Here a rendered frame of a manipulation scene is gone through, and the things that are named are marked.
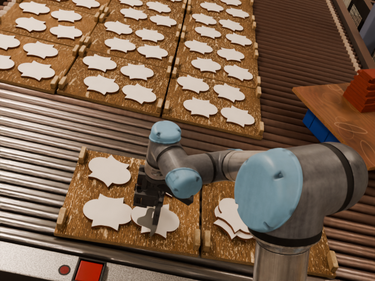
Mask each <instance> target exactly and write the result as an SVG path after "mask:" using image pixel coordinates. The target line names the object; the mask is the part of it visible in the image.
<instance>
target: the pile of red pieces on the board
mask: <svg viewBox="0 0 375 281"><path fill-rule="evenodd" d="M357 73H358V75H355V76H354V78H355V79H354V80H352V81H351V82H350V85H349V86H348V87H347V89H346V91H345V92H344V94H343V97H345V98H346V99H347V101H349V102H350V103H351V104H352V105H353V106H354V107H355V108H356V109H357V110H358V111H359V112H360V113H365V112H375V69H363V70H358V71H357Z"/></svg>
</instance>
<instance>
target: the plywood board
mask: <svg viewBox="0 0 375 281"><path fill-rule="evenodd" d="M349 85H350V83H343V84H329V85H314V86H300V87H293V88H292V91H293V92H294V93H295V94H296V95H297V97H298V98H299V99H300V100H301V101H302V102H303V103H304V104H305V105H306V106H307V107H308V108H309V109H310V110H311V111H312V112H313V113H314V115H315V116H316V117H317V118H318V119H319V120H320V121H321V122H322V123H323V124H324V125H325V126H326V127H327V128H328V129H329V130H330V131H331V133H332V134H333V135H334V136H335V137H336V138H337V139H338V140H339V141H340V143H343V144H345V145H348V146H350V147H352V148H353V149H354V150H355V151H357V152H358V153H359V154H360V156H361V157H362V158H363V160H364V161H365V164H366V166H367V170H368V171H371V170H374V169H375V112H365V113H360V112H359V111H358V110H357V109H356V108H355V107H354V106H353V105H352V104H351V103H350V102H349V101H347V99H346V98H345V97H343V94H344V92H345V91H346V89H347V87H348V86H349Z"/></svg>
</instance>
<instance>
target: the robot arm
mask: <svg viewBox="0 0 375 281"><path fill-rule="evenodd" d="M180 140H181V129H180V127H179V126H178V125H177V124H175V123H173V122H170V121H166V120H164V121H159V122H157V123H155V124H154V125H153V126H152V129H151V134H150V135H149V143H148V149H147V156H146V161H145V165H141V164H140V167H139V171H138V178H137V183H135V187H134V198H133V200H134V202H133V206H138V207H143V208H147V206H149V207H154V206H155V209H153V208H149V209H147V211H146V214H145V216H142V217H139V218H138V219H137V223H138V224H139V225H141V226H144V227H146V228H149V229H150V230H151V231H150V236H152V235H153V234H154V233H155V232H156V229H157V226H158V221H159V217H160V212H161V208H162V207H163V203H164V197H165V194H166V193H168V194H169V195H171V196H173V197H174V198H176V199H178V200H179V201H181V202H183V203H184V204H186V205H188V206H189V205H191V204H192V203H193V202H194V195H196V194H197V193H198V192H199V191H200V189H201V188H202V185H205V184H209V183H214V182H220V181H231V182H235V186H234V199H235V204H238V208H237V211H238V214H239V217H240V218H241V220H242V221H243V222H244V224H245V225H246V226H247V227H248V231H249V233H250V234H251V235H252V236H253V237H254V238H255V239H256V247H255V256H254V270H253V281H306V278H307V269H308V263H309V254H310V247H312V246H314V245H316V244H317V243H318V242H319V241H320V240H321V237H322V232H323V223H324V217H325V216H327V215H331V214H335V213H338V212H341V211H344V210H347V209H349V208H350V207H352V206H354V205H355V204H356V203H357V202H358V201H359V200H360V199H361V198H362V196H363V195H364V193H365V191H366V188H367V185H368V170H367V166H366V164H365V161H364V160H363V158H362V157H361V156H360V154H359V153H358V152H357V151H355V150H354V149H353V148H352V147H350V146H348V145H345V144H343V143H337V142H322V143H317V144H309V145H304V146H297V147H290V148H274V149H270V150H268V151H243V150H241V149H227V150H225V151H218V152H210V153H203V154H195V155H190V156H188V155H187V154H186V152H185V151H184V149H183V147H182V146H181V144H180ZM153 212H154V213H153ZM152 214H153V218H152Z"/></svg>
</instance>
